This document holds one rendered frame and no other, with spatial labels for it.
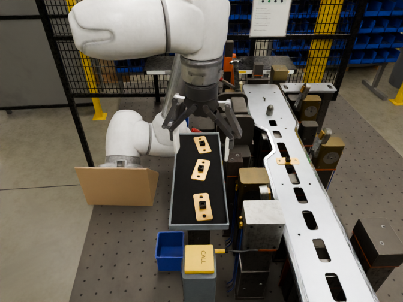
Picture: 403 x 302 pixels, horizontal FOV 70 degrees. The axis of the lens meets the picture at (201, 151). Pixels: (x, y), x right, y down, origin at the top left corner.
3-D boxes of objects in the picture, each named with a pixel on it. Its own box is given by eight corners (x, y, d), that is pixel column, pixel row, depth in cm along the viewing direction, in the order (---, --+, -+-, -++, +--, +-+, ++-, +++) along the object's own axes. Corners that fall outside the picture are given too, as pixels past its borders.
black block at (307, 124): (310, 175, 147) (325, 126, 129) (291, 175, 147) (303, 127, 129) (307, 168, 151) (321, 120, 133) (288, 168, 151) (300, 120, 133)
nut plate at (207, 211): (213, 219, 67) (213, 216, 67) (197, 221, 67) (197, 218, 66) (207, 193, 74) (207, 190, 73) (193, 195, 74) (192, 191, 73)
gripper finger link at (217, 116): (204, 100, 70) (208, 97, 69) (232, 133, 73) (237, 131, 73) (200, 109, 67) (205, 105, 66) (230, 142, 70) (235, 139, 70)
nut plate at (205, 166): (204, 181, 77) (204, 178, 77) (190, 178, 78) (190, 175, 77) (210, 161, 84) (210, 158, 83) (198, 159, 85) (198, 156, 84)
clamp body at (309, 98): (310, 158, 157) (328, 100, 136) (289, 158, 157) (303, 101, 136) (307, 150, 163) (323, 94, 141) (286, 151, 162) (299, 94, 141)
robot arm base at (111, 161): (96, 166, 118) (96, 153, 118) (104, 170, 139) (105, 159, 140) (141, 168, 121) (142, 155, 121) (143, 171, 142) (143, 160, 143)
